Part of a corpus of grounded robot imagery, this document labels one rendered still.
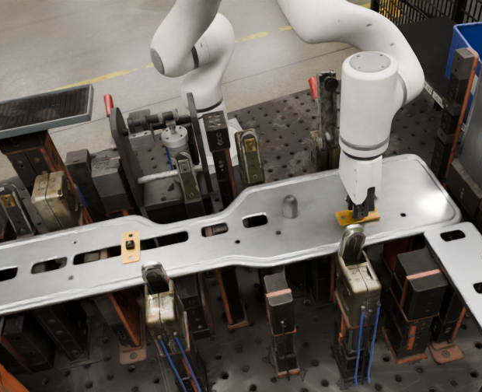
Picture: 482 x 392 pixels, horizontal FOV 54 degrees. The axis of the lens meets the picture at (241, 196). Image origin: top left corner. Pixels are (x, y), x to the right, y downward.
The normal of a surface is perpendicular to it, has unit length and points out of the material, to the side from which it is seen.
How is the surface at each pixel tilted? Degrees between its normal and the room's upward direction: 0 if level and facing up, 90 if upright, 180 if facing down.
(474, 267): 0
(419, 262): 0
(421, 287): 0
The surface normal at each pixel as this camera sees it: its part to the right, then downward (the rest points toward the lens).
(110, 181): 0.18, 0.68
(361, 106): -0.40, 0.68
